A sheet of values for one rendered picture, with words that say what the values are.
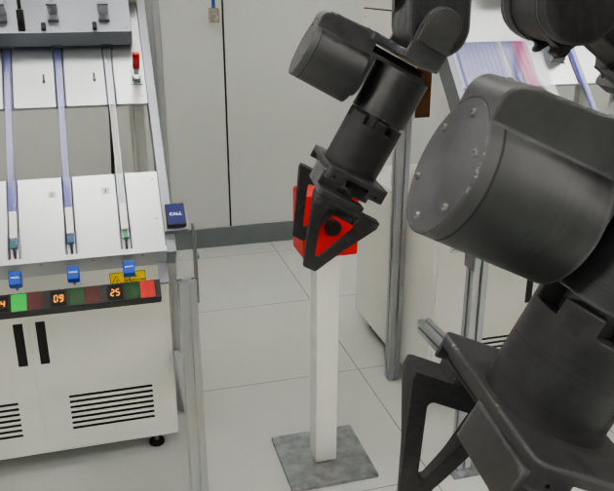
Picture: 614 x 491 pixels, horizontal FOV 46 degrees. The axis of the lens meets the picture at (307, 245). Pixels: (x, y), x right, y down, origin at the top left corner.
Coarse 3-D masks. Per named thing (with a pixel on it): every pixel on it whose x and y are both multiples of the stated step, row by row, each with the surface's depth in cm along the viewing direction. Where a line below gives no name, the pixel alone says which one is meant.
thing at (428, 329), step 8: (472, 256) 175; (464, 264) 180; (472, 264) 176; (424, 328) 208; (432, 328) 207; (440, 328) 207; (424, 336) 209; (432, 336) 203; (440, 336) 202; (432, 344) 204; (440, 344) 199; (472, 464) 199; (456, 472) 195; (464, 472) 195; (472, 472) 195
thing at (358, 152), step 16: (352, 112) 70; (352, 128) 69; (368, 128) 69; (384, 128) 69; (336, 144) 70; (352, 144) 69; (368, 144) 69; (384, 144) 69; (336, 160) 70; (352, 160) 69; (368, 160) 69; (384, 160) 71; (336, 176) 67; (352, 176) 67; (368, 176) 70; (368, 192) 68; (384, 192) 68
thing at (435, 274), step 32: (384, 224) 242; (384, 256) 245; (416, 256) 219; (448, 256) 208; (384, 288) 248; (416, 288) 221; (448, 288) 212; (512, 288) 218; (384, 320) 251; (416, 320) 223; (448, 320) 216; (512, 320) 222; (416, 352) 226
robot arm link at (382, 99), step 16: (368, 64) 67; (384, 64) 68; (400, 64) 69; (368, 80) 69; (384, 80) 68; (400, 80) 67; (416, 80) 68; (368, 96) 69; (384, 96) 68; (400, 96) 68; (416, 96) 69; (368, 112) 68; (384, 112) 68; (400, 112) 68; (400, 128) 69
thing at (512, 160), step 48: (480, 96) 27; (528, 96) 26; (432, 144) 30; (480, 144) 26; (528, 144) 26; (576, 144) 27; (432, 192) 28; (480, 192) 26; (528, 192) 26; (576, 192) 27; (480, 240) 27; (528, 240) 27; (576, 240) 27
